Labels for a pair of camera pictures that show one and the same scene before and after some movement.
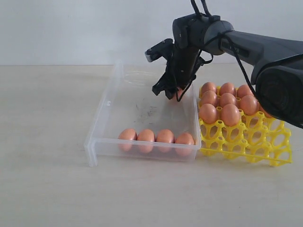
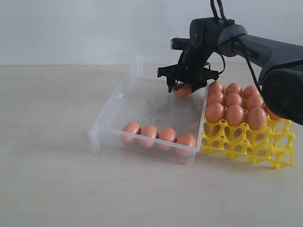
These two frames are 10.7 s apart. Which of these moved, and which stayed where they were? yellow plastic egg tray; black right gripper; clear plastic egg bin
Moved: black right gripper; clear plastic egg bin
Stayed: yellow plastic egg tray
